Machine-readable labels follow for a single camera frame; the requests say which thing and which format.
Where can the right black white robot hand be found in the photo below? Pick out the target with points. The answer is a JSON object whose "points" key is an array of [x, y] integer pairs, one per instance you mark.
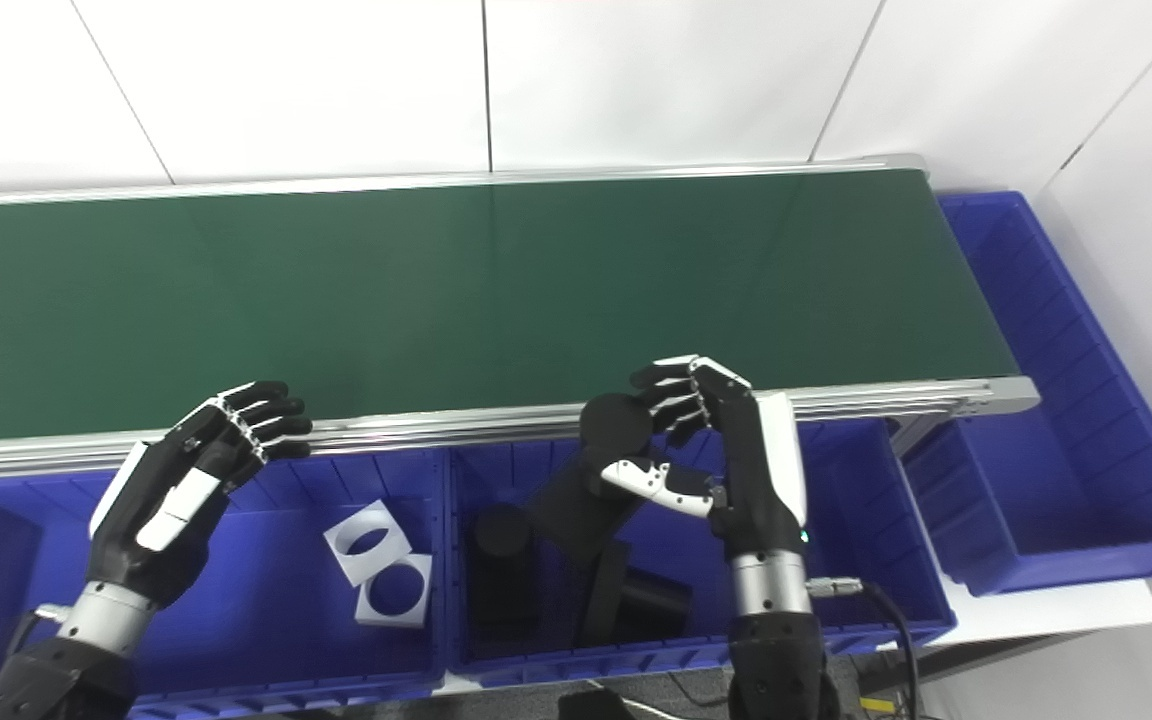
{"points": [[756, 470]]}

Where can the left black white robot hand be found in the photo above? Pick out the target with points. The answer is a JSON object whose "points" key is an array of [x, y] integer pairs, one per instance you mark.
{"points": [[151, 520]]}

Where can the black cylinder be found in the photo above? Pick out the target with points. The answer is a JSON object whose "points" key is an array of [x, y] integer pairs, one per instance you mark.
{"points": [[636, 605], [501, 570], [576, 510]]}

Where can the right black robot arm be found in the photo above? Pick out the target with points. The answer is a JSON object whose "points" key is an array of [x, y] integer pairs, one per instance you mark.
{"points": [[771, 640]]}

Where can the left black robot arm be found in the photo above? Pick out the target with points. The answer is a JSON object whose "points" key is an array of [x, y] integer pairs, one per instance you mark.
{"points": [[66, 670]]}

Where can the blue bin holding black parts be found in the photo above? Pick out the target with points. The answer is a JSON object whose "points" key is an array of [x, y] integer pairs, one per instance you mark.
{"points": [[866, 540]]}

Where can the blue bin holding white parts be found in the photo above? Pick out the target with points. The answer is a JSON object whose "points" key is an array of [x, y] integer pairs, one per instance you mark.
{"points": [[266, 630]]}

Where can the white square part with hole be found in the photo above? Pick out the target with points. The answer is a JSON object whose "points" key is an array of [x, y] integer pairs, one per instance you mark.
{"points": [[371, 612], [341, 555]]}

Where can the empty blue plastic bin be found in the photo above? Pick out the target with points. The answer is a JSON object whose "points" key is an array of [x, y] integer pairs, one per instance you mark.
{"points": [[1066, 480]]}

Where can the green conveyor belt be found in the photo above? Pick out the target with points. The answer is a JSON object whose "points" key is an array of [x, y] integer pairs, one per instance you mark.
{"points": [[436, 300]]}

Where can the white flat platform board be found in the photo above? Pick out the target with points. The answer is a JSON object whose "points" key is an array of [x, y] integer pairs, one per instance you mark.
{"points": [[1056, 608]]}

